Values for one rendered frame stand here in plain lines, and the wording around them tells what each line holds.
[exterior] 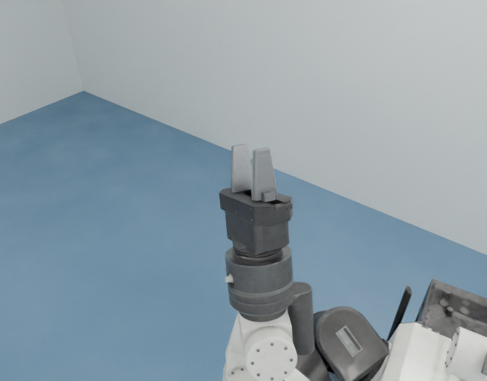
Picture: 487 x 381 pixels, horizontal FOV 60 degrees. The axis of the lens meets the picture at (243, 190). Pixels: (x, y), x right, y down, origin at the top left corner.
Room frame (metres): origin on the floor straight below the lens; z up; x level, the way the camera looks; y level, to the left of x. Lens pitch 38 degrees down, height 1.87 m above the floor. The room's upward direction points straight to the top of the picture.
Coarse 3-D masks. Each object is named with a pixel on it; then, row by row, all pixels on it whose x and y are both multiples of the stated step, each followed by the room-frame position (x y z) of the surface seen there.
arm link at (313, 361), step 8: (320, 312) 0.51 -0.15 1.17; (312, 352) 0.39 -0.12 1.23; (320, 352) 0.40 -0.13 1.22; (304, 360) 0.38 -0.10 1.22; (312, 360) 0.38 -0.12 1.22; (320, 360) 0.38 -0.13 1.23; (296, 368) 0.37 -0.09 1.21; (304, 368) 0.37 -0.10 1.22; (312, 368) 0.37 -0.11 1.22; (320, 368) 0.37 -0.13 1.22; (312, 376) 0.36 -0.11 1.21; (320, 376) 0.36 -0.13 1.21; (328, 376) 0.36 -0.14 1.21
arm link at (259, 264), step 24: (240, 192) 0.45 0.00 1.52; (240, 216) 0.39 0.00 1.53; (264, 216) 0.36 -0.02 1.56; (288, 216) 0.37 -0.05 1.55; (240, 240) 0.38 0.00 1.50; (264, 240) 0.36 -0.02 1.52; (288, 240) 0.37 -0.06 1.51; (240, 264) 0.35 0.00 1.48; (264, 264) 0.35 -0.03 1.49; (288, 264) 0.36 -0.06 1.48; (240, 288) 0.34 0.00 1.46; (264, 288) 0.33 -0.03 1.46
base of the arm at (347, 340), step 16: (320, 320) 0.42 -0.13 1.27; (336, 320) 0.42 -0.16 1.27; (352, 320) 0.42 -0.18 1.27; (320, 336) 0.40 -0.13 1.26; (336, 336) 0.40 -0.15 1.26; (352, 336) 0.40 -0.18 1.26; (368, 336) 0.40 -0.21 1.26; (336, 352) 0.38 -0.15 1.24; (352, 352) 0.38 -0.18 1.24; (368, 352) 0.38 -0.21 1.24; (384, 352) 0.38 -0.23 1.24; (336, 368) 0.36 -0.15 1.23; (352, 368) 0.36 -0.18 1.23; (368, 368) 0.36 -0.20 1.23
